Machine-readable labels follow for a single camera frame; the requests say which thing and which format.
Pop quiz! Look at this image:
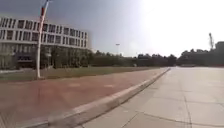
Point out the row of trees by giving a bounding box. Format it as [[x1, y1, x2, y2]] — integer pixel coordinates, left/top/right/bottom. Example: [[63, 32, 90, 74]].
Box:
[[39, 44, 224, 68]]

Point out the grass strip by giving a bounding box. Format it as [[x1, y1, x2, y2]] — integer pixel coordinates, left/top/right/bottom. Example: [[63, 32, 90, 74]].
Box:
[[0, 65, 158, 82]]

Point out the grey stone kerb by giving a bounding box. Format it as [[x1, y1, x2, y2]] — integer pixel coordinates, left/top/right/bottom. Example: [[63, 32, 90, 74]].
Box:
[[16, 67, 172, 128]]

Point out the red brick path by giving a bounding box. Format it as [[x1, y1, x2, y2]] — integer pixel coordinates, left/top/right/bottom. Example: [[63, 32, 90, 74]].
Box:
[[0, 68, 168, 128]]

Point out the white pole with flag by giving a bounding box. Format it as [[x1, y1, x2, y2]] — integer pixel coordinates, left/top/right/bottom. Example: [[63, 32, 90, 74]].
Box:
[[35, 0, 52, 80]]

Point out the grey concrete slab plaza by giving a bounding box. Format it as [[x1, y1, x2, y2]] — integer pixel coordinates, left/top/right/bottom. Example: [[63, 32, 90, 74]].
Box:
[[77, 66, 224, 128]]

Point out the white multi-storey building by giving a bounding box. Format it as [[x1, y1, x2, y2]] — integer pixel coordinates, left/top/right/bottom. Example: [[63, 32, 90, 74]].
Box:
[[0, 16, 92, 71]]

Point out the tall thin tower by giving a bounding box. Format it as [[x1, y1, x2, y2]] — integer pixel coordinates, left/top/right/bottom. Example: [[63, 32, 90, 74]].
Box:
[[208, 32, 215, 52]]

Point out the dark building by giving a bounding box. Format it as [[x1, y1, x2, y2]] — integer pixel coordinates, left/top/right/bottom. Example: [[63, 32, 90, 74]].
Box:
[[214, 40, 224, 54]]

